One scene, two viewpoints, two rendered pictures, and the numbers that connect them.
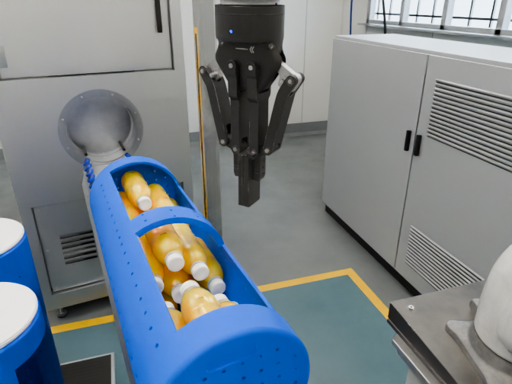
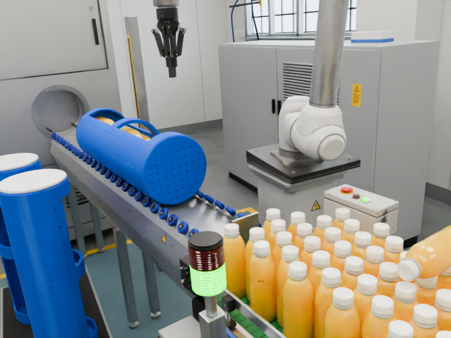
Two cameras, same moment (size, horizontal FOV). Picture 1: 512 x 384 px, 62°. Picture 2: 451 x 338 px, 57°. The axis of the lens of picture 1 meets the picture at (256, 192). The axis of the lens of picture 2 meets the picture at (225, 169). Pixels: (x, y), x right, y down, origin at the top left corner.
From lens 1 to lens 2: 107 cm
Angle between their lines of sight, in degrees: 9
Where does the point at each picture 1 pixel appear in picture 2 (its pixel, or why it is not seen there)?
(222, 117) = (160, 46)
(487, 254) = not seen: hidden behind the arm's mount
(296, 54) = (193, 66)
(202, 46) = (133, 45)
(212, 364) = (164, 149)
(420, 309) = (260, 150)
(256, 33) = (170, 15)
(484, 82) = (307, 59)
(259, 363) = (183, 151)
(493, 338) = (283, 143)
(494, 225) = not seen: hidden behind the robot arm
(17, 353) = (62, 190)
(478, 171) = not seen: hidden behind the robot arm
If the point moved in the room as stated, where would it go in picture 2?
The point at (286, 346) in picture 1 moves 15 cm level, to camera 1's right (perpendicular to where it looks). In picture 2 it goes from (194, 145) to (231, 141)
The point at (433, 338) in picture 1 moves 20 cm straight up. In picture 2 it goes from (264, 157) to (262, 113)
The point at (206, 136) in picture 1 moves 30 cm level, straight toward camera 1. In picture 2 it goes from (139, 100) to (145, 108)
